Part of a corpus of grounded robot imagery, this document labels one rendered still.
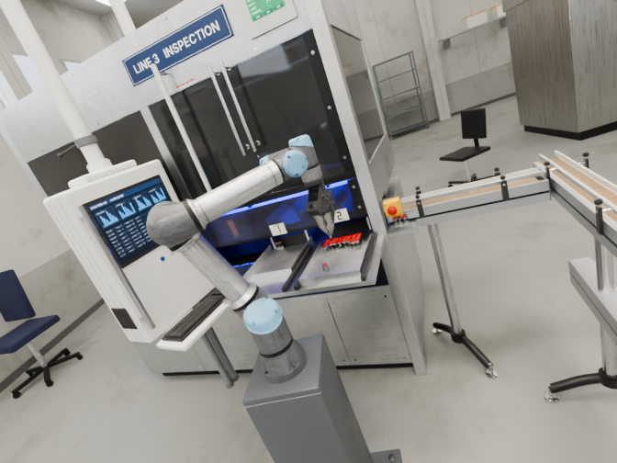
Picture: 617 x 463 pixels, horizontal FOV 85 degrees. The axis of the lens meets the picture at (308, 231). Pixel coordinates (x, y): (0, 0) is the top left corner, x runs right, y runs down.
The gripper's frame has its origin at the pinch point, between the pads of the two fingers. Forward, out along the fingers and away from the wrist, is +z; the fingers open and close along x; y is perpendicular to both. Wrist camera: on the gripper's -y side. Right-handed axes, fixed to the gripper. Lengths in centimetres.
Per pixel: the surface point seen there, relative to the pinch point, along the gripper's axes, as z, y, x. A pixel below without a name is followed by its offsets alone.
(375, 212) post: 10.0, 39.0, -10.3
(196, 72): -74, 39, 50
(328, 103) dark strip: -42, 39, -4
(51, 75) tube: -89, 7, 95
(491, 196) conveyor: 18, 50, -59
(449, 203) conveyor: 17, 50, -42
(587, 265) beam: 54, 43, -89
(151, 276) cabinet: 3, -2, 91
